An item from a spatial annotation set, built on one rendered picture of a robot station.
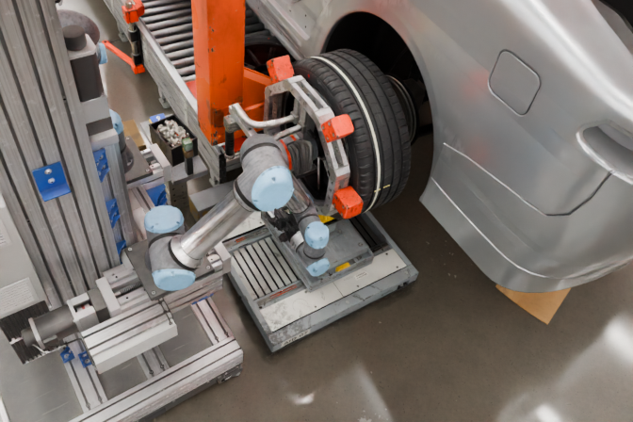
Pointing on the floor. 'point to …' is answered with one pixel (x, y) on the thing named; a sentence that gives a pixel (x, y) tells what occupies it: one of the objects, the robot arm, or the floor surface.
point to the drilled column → (176, 194)
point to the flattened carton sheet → (537, 301)
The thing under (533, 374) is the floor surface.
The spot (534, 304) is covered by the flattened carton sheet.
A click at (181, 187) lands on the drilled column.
